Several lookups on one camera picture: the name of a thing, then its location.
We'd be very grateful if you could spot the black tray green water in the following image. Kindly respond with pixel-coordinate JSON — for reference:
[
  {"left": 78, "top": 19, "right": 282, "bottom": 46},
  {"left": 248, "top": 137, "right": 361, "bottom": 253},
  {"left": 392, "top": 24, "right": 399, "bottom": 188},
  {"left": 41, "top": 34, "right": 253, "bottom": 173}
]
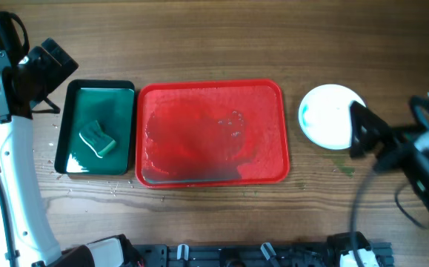
[{"left": 54, "top": 79, "right": 137, "bottom": 175}]

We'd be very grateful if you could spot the red plastic tray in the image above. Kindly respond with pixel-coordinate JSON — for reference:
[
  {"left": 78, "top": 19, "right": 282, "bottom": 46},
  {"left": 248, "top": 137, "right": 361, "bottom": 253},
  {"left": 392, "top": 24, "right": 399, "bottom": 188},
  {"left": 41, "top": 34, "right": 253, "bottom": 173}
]
[{"left": 134, "top": 79, "right": 290, "bottom": 189}]

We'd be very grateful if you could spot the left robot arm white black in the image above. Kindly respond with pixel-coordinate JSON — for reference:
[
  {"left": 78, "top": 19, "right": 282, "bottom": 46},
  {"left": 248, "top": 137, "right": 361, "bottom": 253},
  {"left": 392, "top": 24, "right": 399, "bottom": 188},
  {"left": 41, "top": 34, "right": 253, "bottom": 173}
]
[{"left": 0, "top": 39, "right": 140, "bottom": 266}]

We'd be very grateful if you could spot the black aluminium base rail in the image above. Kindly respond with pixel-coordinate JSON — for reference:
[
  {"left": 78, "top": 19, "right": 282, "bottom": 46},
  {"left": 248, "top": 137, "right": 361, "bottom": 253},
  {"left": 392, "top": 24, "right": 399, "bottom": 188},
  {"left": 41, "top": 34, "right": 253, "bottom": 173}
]
[{"left": 124, "top": 240, "right": 396, "bottom": 267}]

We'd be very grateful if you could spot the green sponge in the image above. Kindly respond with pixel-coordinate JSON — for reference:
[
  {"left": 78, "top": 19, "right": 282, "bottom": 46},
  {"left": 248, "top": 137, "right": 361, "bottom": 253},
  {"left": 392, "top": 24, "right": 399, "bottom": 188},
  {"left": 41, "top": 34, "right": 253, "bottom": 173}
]
[{"left": 79, "top": 120, "right": 117, "bottom": 158}]

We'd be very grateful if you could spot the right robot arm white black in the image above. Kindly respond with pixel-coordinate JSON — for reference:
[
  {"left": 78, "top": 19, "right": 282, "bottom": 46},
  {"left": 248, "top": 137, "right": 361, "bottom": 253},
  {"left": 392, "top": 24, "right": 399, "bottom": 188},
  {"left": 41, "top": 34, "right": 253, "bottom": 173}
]
[{"left": 325, "top": 95, "right": 429, "bottom": 266}]

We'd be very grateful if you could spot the white plate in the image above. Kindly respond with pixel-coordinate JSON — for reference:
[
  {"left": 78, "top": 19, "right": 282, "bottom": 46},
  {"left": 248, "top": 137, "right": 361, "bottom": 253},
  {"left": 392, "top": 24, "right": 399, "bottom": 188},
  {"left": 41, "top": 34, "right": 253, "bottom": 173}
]
[{"left": 298, "top": 84, "right": 366, "bottom": 150}]

